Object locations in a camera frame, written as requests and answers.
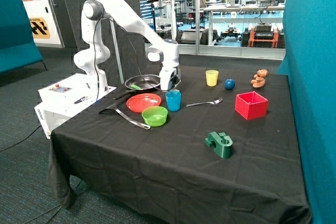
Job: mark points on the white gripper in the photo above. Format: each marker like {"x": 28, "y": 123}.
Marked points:
{"x": 169, "y": 77}

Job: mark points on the green toy vegetable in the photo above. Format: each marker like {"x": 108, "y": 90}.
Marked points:
{"x": 133, "y": 86}

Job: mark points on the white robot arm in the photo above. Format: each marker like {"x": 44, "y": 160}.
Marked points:
{"x": 122, "y": 14}

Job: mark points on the blue plastic cup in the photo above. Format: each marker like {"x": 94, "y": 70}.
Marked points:
{"x": 173, "y": 99}

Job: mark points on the black frying pan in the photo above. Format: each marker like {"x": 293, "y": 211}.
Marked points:
{"x": 146, "y": 82}

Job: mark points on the red plastic plate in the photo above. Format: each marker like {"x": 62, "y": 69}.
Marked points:
{"x": 138, "y": 103}

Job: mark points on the green plastic bowl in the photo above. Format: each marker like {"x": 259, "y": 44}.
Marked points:
{"x": 155, "y": 116}

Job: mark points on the yellow plastic cup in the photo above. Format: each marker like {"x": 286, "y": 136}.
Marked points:
{"x": 211, "y": 77}

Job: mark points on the silver fork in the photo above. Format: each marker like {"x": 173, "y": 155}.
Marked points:
{"x": 217, "y": 101}

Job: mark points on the blue ball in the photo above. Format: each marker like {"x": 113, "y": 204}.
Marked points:
{"x": 229, "y": 84}

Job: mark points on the green printed block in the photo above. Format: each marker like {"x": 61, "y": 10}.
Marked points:
{"x": 221, "y": 143}

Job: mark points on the red open box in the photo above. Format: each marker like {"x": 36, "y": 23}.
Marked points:
{"x": 251, "y": 105}

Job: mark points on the black tablecloth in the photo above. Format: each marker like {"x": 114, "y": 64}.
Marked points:
{"x": 169, "y": 172}

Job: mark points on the brown teddy bear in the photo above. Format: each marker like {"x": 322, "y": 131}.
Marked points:
{"x": 259, "y": 78}

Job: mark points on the white robot control box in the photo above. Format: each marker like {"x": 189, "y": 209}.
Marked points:
{"x": 66, "y": 98}

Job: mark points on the teal sofa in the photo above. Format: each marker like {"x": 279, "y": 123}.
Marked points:
{"x": 17, "y": 44}

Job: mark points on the black spatula steel handle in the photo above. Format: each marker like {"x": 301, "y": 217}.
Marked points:
{"x": 134, "y": 122}

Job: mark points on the teal partition wall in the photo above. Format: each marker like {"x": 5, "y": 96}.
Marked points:
{"x": 309, "y": 63}

